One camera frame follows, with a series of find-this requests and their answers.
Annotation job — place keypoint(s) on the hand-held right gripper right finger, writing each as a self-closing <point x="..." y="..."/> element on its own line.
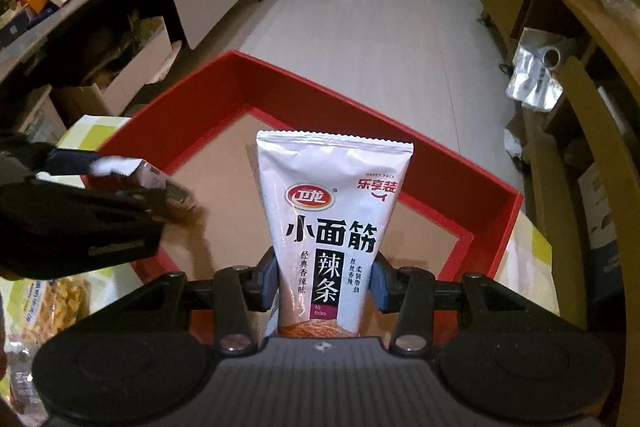
<point x="383" y="283"/>

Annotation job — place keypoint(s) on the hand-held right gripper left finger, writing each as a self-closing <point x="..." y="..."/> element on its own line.
<point x="268" y="279"/>

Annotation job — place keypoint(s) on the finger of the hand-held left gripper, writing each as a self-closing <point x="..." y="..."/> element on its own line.
<point x="70" y="162"/>
<point x="145" y="202"/>

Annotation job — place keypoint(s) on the small pink white snack packet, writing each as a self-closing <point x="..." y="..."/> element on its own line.
<point x="150" y="177"/>

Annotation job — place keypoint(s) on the yellow fried snack bag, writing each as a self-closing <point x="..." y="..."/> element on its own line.
<point x="55" y="307"/>

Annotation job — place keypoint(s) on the white spicy strip snack packet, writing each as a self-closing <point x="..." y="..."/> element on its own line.
<point x="327" y="217"/>

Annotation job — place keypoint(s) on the red rectangular box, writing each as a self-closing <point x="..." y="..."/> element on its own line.
<point x="450" y="187"/>

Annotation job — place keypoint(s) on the open cardboard box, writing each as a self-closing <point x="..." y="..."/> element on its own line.
<point x="135" y="67"/>

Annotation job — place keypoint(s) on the dark blue box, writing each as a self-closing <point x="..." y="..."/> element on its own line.
<point x="12" y="27"/>

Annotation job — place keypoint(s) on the yellow green checkered tablecloth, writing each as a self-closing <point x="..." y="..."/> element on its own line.
<point x="530" y="267"/>

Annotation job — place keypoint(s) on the silver foil bag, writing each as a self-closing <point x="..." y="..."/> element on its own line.
<point x="537" y="72"/>

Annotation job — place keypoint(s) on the wooden shelf unit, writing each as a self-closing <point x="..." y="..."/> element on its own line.
<point x="600" y="57"/>

